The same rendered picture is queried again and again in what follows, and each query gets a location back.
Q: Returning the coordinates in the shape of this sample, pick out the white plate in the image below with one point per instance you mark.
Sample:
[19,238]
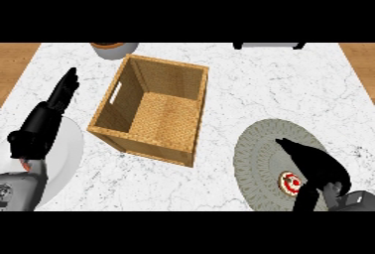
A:
[63,155]

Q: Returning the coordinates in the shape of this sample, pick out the grey appliance with black legs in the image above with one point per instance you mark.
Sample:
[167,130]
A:
[269,45]

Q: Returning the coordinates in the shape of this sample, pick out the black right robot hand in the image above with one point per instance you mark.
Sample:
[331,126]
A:
[317,162]

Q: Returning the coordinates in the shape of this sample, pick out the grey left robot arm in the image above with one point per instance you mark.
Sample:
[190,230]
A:
[19,190]

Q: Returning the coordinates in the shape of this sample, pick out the grey pot with brown top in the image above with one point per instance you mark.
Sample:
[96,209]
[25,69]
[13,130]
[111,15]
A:
[114,49]

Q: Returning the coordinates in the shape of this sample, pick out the wicker basket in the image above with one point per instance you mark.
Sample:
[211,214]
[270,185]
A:
[150,109]

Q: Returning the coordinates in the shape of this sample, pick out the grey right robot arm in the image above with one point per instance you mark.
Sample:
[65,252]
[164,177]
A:
[348,200]

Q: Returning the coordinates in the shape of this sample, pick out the red white cupcake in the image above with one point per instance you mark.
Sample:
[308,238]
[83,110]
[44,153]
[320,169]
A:
[291,182]

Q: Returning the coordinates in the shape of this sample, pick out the round grey placemat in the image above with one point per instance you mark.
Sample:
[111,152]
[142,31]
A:
[263,165]

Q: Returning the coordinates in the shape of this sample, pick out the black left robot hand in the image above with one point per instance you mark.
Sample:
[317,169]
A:
[38,122]

